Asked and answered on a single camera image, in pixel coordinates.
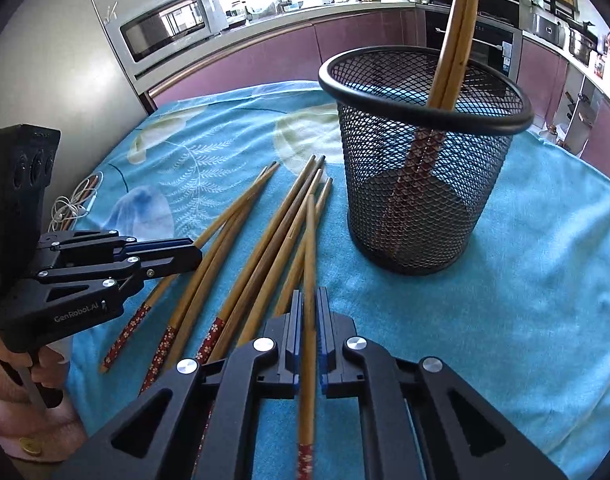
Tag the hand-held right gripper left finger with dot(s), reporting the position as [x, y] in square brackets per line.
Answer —
[297, 332]

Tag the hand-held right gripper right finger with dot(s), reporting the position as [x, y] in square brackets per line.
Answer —
[325, 332]

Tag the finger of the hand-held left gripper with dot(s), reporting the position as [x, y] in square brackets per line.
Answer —
[175, 264]
[150, 246]

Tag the bunch of bamboo chopsticks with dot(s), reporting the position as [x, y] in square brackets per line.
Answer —
[285, 210]

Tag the black mesh utensil holder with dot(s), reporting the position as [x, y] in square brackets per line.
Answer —
[365, 160]

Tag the person's left forearm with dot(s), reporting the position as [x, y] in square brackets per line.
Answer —
[45, 430]

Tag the person's left hand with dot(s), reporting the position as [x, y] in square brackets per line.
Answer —
[52, 372]

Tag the silver refrigerator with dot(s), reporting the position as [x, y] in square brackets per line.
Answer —
[60, 35]

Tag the blue floral blanket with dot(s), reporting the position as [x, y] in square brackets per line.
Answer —
[485, 320]

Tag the silver microwave oven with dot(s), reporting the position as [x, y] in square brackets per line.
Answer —
[160, 30]

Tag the purple kitchen cabinets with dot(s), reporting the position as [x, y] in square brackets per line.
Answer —
[540, 70]
[285, 55]

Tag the black built-in oven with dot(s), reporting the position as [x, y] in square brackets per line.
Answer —
[490, 45]

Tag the silver stock pot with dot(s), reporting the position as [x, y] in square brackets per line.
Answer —
[580, 44]

